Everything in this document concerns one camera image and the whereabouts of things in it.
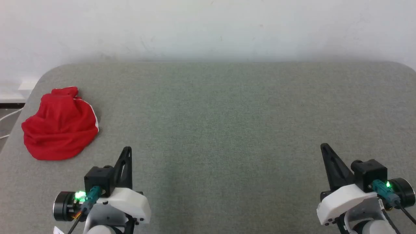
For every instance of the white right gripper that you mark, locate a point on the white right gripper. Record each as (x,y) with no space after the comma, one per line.
(344,200)

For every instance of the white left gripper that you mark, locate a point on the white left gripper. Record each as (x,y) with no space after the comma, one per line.
(130,204)

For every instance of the red cloth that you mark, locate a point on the red cloth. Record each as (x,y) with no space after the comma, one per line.
(60,126)

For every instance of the white paper tag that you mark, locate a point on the white paper tag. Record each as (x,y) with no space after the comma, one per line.
(58,231)

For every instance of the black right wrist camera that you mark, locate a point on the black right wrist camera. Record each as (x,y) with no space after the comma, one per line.
(369,174)

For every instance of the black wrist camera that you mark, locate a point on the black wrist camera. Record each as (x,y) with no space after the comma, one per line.
(369,174)
(99,178)

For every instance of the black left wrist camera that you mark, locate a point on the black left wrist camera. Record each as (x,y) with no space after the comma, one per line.
(99,178)

